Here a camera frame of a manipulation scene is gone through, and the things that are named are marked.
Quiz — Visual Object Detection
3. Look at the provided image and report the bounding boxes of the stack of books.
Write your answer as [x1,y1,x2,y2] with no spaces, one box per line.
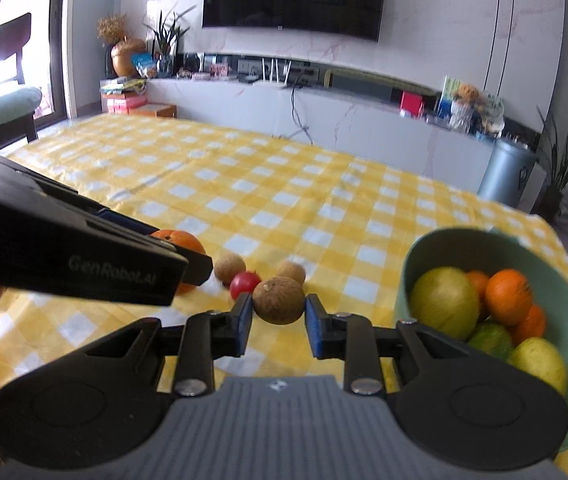
[100,77,147,113]

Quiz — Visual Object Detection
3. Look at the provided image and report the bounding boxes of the yellow-green pear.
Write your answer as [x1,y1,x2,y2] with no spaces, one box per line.
[410,267,481,341]

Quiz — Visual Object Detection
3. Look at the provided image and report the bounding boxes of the blue snack bag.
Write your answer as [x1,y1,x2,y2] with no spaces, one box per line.
[130,52,159,79]

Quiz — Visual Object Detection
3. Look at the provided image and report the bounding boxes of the yellow checked tablecloth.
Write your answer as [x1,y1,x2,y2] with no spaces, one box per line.
[0,115,568,466]

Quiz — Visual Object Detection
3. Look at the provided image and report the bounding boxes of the silver trash bin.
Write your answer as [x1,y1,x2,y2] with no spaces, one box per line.
[477,137,538,209]

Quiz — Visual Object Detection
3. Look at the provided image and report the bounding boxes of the brown kiwi left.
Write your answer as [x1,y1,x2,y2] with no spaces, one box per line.
[213,253,246,287]

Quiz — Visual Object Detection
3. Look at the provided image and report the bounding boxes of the green colander bowl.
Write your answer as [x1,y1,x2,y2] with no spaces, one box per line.
[395,227,568,453]

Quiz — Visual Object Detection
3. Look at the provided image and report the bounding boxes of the red box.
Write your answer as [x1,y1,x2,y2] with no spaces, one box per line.
[400,91,425,118]

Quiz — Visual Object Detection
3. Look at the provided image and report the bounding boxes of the orange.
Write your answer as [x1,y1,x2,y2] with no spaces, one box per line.
[465,270,491,318]
[510,304,548,347]
[485,269,534,326]
[150,229,207,295]

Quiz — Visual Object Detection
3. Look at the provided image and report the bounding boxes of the dried flower bunch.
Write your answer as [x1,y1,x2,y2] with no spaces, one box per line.
[96,14,130,47]

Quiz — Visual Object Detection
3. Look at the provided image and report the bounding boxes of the golden acorn vase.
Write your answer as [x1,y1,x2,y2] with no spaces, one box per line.
[110,37,148,81]

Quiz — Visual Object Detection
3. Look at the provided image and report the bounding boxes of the green plant in black pot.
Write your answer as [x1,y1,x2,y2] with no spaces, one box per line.
[534,107,568,222]

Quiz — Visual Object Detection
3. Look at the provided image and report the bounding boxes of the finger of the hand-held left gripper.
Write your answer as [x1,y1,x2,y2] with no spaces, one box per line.
[174,245,214,287]
[96,208,155,241]

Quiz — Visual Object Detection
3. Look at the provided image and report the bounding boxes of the brown stuffed toy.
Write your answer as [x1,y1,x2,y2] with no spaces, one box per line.
[456,84,481,106]

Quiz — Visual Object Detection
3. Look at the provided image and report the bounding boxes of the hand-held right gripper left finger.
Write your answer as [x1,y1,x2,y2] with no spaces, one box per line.
[83,292,254,398]

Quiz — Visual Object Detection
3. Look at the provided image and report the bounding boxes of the black cable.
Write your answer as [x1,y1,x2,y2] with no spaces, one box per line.
[290,86,315,147]

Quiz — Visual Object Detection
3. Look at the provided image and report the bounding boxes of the brown longan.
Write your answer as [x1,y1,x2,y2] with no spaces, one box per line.
[252,278,304,325]

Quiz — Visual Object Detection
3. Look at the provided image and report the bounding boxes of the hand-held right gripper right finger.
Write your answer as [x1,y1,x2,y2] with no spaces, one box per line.
[305,294,475,396]

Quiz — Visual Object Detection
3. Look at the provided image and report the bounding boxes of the yellow lemon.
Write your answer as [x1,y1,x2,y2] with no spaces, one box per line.
[506,337,568,397]

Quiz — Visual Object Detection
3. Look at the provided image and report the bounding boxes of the brown kiwi back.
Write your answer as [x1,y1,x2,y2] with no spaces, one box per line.
[276,260,307,286]

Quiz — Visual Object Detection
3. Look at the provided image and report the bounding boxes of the green cucumber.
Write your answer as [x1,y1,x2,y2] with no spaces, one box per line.
[466,322,516,361]

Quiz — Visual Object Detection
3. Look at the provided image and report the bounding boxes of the dark wooden chair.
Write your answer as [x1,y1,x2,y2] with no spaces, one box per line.
[0,12,43,153]

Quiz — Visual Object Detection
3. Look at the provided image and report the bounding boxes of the green leafy houseplant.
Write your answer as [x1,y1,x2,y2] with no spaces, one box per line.
[143,6,197,78]

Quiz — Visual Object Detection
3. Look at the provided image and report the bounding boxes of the white marble console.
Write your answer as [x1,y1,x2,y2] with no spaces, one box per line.
[146,52,547,181]

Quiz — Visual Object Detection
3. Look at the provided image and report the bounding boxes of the white router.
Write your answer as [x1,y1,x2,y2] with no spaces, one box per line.
[253,58,293,89]

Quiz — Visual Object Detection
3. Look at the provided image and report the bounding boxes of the brown kiwi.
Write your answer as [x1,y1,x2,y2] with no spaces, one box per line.
[276,260,307,286]
[213,253,246,287]

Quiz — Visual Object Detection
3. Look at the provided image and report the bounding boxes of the wooden box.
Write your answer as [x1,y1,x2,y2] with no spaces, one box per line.
[134,103,178,119]

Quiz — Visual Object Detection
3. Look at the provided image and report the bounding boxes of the red cherry tomato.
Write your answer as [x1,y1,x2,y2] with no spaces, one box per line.
[229,271,263,301]

